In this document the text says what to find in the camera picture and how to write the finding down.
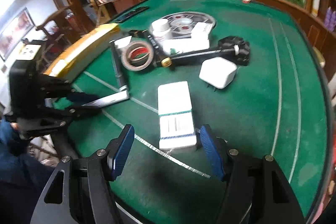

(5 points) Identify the yellow-edged cardboard box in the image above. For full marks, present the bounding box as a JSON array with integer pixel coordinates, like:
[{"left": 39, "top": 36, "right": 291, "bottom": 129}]
[{"left": 45, "top": 23, "right": 120, "bottom": 82}]

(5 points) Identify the brown tape roll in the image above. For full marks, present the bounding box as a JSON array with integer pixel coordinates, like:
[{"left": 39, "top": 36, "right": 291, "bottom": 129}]
[{"left": 121, "top": 40, "right": 154, "bottom": 72}]

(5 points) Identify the white barcode medicine box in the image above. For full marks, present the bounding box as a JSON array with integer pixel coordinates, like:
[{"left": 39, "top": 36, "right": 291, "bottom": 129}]
[{"left": 157, "top": 81, "right": 197, "bottom": 151}]

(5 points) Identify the white round bottle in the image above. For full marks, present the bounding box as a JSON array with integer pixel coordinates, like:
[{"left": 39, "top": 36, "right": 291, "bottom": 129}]
[{"left": 151, "top": 18, "right": 172, "bottom": 42}]

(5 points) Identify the white square plastic container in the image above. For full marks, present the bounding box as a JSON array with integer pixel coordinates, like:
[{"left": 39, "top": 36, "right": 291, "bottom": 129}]
[{"left": 199, "top": 57, "right": 238, "bottom": 89}]

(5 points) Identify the black rod with silver ring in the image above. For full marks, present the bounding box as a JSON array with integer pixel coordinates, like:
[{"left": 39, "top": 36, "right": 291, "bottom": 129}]
[{"left": 154, "top": 44, "right": 240, "bottom": 68}]

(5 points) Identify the black plastic funnel base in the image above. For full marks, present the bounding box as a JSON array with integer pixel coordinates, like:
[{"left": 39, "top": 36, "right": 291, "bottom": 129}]
[{"left": 218, "top": 36, "right": 251, "bottom": 66}]

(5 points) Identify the small silver pink-label box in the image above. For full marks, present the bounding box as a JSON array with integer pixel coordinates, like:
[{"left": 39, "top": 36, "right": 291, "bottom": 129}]
[{"left": 191, "top": 22, "right": 214, "bottom": 40}]

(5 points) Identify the wooden chair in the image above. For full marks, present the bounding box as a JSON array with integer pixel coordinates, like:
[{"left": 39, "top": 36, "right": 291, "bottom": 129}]
[{"left": 35, "top": 5, "right": 80, "bottom": 53}]

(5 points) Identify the framed landscape painting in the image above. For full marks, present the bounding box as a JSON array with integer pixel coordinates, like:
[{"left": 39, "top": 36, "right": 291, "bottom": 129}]
[{"left": 0, "top": 8, "right": 35, "bottom": 61}]

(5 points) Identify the black smartphone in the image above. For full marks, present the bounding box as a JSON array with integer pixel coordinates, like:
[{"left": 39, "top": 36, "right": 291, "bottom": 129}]
[{"left": 114, "top": 6, "right": 149, "bottom": 23}]

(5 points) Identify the mahjong table centre control panel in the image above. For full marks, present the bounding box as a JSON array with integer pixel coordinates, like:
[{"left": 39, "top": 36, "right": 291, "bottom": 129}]
[{"left": 149, "top": 11, "right": 216, "bottom": 39}]

